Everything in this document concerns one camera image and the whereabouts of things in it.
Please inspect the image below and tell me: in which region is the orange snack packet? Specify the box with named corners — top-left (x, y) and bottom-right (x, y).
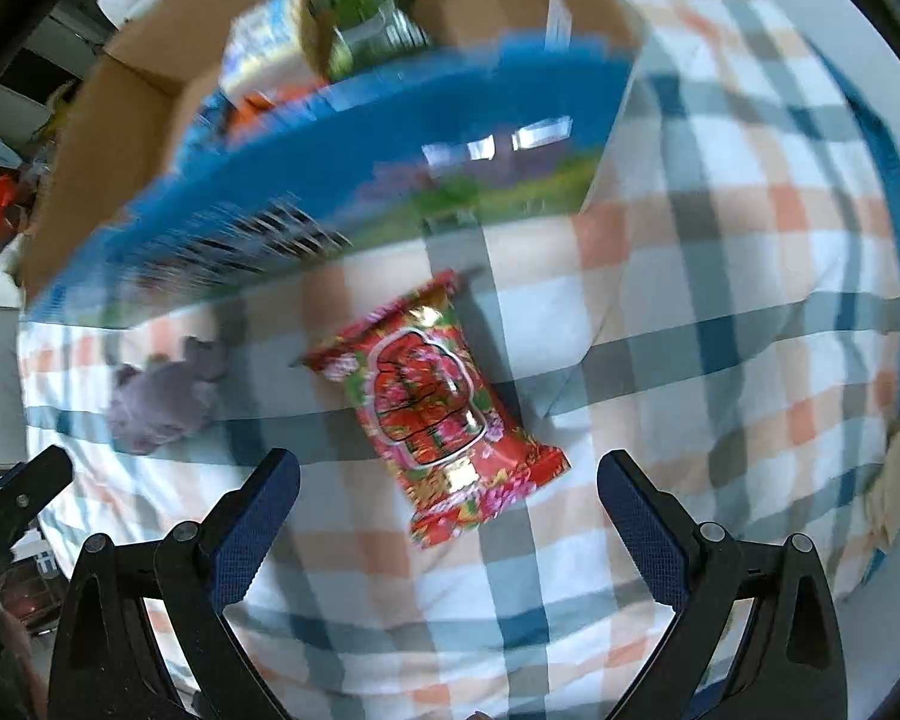
top-left (226, 85), bottom-right (320, 143)

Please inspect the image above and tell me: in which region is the green snack packet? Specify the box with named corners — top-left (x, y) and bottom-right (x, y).
top-left (312, 0), bottom-right (432, 83)

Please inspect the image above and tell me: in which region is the purple plush cloth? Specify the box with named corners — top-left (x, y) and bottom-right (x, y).
top-left (105, 337), bottom-right (227, 455)

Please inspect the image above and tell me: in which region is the wooden board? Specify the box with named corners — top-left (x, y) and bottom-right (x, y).
top-left (865, 417), bottom-right (900, 553)

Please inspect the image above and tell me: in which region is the checkered plaid blanket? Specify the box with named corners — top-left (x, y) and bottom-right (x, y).
top-left (17, 0), bottom-right (900, 718)

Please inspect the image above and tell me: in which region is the red snack packet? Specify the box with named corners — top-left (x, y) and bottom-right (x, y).
top-left (301, 270), bottom-right (571, 548)

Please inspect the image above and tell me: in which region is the open cardboard box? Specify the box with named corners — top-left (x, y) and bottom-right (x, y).
top-left (20, 0), bottom-right (644, 328)

